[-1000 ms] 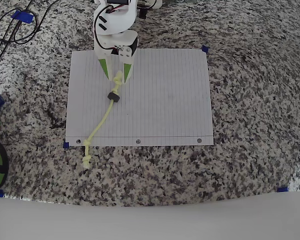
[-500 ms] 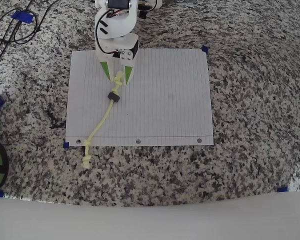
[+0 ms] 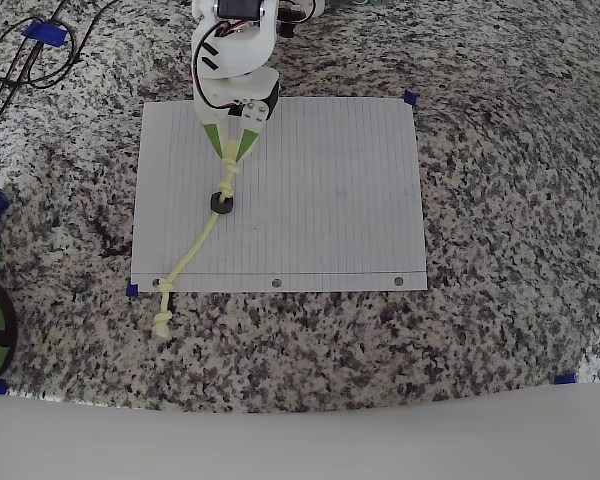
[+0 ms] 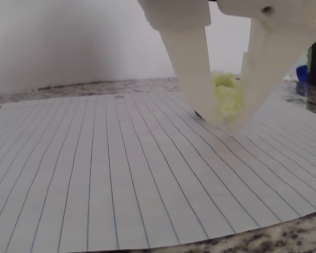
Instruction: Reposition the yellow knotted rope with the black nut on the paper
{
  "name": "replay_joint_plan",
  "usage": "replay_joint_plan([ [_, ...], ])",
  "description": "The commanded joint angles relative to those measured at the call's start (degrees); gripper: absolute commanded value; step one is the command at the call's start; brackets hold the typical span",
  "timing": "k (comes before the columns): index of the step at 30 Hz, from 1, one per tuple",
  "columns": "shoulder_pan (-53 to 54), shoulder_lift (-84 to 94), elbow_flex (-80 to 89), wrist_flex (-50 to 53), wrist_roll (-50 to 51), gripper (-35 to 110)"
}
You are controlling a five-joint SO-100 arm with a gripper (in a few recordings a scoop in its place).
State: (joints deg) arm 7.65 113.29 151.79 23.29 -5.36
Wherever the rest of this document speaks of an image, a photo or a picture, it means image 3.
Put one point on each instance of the lined paper sheet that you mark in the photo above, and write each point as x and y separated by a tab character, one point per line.
330	200

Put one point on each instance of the white foam board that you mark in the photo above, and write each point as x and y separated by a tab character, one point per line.
300	445

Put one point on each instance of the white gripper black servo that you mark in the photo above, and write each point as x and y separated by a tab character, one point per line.
240	98

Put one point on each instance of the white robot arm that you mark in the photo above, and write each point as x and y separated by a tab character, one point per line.
235	55

